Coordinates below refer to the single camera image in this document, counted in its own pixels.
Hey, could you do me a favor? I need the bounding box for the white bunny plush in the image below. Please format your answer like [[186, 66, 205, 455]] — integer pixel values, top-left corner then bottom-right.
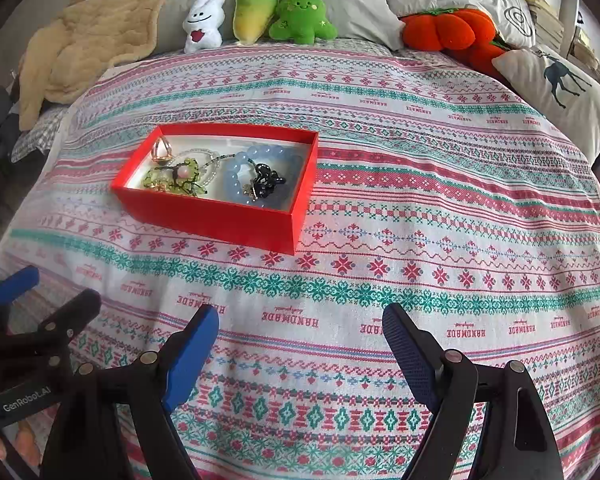
[[182, 0, 227, 54]]

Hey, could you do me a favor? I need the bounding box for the red cardboard box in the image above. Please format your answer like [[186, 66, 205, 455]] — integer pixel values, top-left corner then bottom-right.
[[110, 124, 319, 256]]

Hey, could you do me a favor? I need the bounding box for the orange pumpkin plush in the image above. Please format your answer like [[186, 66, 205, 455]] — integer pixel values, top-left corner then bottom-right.
[[400, 7, 497, 52], [459, 40, 512, 79]]

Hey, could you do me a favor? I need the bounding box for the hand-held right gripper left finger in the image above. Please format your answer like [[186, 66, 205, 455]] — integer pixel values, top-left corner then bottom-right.
[[39, 304, 221, 480]]

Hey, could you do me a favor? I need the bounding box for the green bead bracelet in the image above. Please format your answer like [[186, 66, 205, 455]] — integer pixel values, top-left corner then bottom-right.
[[144, 157, 210, 197]]

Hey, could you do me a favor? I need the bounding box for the stack of books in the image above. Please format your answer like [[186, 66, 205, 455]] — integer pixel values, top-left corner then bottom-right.
[[525, 0, 566, 47]]

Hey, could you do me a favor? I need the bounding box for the yellow-green carrot plush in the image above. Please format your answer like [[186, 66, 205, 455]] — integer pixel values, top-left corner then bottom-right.
[[232, 0, 281, 44]]

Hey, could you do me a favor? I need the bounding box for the person's left hand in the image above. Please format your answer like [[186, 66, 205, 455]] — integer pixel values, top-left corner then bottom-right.
[[0, 420, 38, 468]]

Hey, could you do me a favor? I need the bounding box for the white wooden post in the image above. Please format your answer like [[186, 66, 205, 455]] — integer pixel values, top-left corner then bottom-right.
[[560, 0, 581, 51]]

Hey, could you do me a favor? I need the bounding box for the large gold ring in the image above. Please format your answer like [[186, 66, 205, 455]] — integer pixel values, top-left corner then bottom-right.
[[151, 137, 174, 163]]

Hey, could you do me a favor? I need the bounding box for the beige quilted blanket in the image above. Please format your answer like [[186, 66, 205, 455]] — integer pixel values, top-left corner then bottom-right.
[[17, 0, 201, 131]]

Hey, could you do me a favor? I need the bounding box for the green tree plush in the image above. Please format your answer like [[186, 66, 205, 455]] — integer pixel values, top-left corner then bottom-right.
[[268, 0, 338, 46]]

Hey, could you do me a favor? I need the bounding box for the black flower ring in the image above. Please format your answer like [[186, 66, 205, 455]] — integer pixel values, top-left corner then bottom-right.
[[250, 162, 286, 199]]

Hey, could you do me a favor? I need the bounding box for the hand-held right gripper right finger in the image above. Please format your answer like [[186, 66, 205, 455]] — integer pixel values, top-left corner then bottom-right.
[[382, 302, 566, 480]]

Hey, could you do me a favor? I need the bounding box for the clear bead bracelet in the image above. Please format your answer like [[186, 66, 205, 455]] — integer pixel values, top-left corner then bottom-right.
[[180, 147, 231, 186]]

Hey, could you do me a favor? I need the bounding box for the blue bead bracelet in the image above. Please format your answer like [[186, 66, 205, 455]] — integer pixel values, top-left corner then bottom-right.
[[223, 144, 301, 206]]

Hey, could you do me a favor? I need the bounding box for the deer print pillow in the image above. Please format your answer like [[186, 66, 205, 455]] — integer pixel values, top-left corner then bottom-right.
[[492, 44, 600, 163]]

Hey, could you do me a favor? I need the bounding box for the grey plaid sheet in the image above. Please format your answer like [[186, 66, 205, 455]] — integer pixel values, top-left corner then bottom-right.
[[11, 105, 71, 163]]

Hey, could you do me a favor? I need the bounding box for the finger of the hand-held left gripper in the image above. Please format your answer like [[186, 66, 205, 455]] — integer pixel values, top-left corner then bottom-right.
[[0, 290, 102, 366], [0, 266, 40, 311]]

